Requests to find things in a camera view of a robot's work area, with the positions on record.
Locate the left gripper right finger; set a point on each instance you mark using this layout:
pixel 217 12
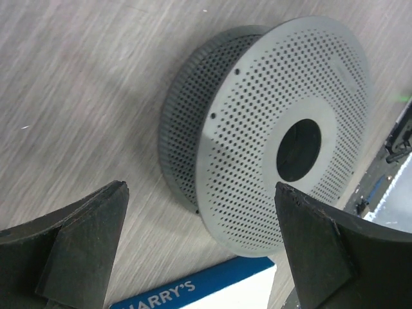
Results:
pixel 339 260

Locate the grey perforated cable spool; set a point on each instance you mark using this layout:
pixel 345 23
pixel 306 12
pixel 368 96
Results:
pixel 254 106

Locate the razor in white box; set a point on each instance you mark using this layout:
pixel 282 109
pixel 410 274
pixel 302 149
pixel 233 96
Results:
pixel 240 282

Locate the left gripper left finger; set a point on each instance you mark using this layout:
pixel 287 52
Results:
pixel 64 259

